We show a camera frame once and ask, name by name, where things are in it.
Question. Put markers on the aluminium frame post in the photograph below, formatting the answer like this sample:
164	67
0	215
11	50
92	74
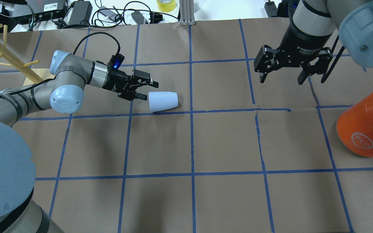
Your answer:
186	12

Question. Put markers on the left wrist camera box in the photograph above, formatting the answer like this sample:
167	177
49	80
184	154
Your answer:
115	61

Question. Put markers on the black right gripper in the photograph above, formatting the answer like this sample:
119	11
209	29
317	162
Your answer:
303	42

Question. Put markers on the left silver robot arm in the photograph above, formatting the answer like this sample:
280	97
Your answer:
24	139

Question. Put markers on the small black power brick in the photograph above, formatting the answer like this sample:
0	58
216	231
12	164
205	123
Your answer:
271	9

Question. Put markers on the orange cylindrical bin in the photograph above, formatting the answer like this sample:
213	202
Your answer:
355	127

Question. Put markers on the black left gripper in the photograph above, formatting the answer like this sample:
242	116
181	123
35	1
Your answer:
115	81

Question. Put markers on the black power adapter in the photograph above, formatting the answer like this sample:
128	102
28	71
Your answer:
81	11

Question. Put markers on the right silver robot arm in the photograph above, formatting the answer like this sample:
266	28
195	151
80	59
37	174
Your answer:
319	32

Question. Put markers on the light blue plastic cup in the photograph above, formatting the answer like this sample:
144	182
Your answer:
162	101

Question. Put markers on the wooden cup holder tree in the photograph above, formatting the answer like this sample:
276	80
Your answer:
9	59

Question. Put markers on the yellow tape roll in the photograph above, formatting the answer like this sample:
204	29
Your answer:
166	5

